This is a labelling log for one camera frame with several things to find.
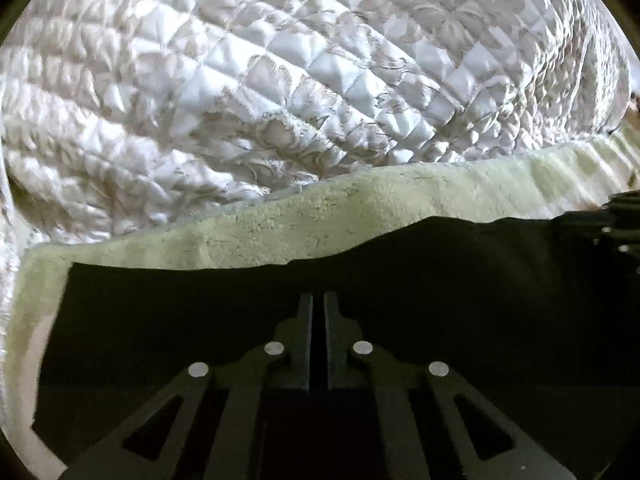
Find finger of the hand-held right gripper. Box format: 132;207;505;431
560;192;640;273

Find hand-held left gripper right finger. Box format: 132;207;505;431
324;292;577;480

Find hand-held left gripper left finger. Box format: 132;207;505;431
60;292;314;480

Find black pants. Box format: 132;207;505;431
32;215;640;480

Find pale green fleece blanket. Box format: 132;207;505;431
0;105;640;476

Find white quilted bedspread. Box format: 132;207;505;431
0;0;637;311

